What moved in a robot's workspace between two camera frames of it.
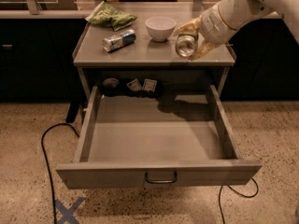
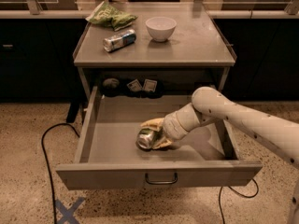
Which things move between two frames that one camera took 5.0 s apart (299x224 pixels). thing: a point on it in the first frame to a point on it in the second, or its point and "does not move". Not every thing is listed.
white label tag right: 149,85 does not move
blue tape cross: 68,216 does not move
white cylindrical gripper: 212,24 to 172,127
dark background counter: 36,63 does not move
